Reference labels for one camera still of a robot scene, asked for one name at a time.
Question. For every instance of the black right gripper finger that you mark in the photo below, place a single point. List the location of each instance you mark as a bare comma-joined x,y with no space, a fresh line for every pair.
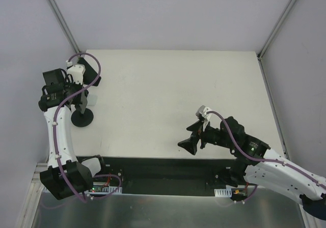
195,126
190,144

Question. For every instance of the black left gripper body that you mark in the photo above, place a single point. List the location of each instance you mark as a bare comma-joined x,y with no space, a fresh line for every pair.
83,93

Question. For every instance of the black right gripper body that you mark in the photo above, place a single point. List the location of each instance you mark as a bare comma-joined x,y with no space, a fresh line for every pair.
201,136

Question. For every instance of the smartphone with blue edge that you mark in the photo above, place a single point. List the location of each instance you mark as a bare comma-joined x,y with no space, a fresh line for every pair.
81,102

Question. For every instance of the black smartphone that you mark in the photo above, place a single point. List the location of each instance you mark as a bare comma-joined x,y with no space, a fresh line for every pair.
89,74

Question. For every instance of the white folding phone stand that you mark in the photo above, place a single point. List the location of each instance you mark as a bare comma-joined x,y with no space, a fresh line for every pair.
92,99

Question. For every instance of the black round-base clamp stand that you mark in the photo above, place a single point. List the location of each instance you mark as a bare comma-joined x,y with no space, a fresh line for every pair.
82,116

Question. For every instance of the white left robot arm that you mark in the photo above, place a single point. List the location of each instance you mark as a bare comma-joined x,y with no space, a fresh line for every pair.
64,103

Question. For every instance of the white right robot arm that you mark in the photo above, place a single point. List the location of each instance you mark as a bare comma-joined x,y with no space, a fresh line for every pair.
257,163

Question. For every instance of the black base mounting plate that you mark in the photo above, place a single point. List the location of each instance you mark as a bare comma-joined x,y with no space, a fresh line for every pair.
159,176

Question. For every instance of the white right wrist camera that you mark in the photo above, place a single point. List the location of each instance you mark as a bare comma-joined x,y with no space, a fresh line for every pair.
203,115

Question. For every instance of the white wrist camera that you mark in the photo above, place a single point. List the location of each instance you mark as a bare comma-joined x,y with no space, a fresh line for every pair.
75,72
203,115

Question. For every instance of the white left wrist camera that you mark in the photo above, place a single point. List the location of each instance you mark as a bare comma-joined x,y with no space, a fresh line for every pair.
75,72

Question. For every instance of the white slotted cable duct right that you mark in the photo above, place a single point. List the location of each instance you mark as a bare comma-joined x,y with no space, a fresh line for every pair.
226,192

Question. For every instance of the white slotted cable duct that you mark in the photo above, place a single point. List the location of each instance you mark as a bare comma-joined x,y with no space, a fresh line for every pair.
226,192
101,190

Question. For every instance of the white slotted cable duct left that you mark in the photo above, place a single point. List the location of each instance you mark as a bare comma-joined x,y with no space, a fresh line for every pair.
101,190

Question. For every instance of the aluminium frame rail right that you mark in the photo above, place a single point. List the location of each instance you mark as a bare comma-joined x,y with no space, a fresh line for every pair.
277,27

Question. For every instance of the aluminium frame rail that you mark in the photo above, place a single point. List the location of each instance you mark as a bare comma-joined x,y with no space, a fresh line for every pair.
63,25
277,27

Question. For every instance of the aluminium frame rail left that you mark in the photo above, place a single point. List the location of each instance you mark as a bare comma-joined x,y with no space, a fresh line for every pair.
63,25

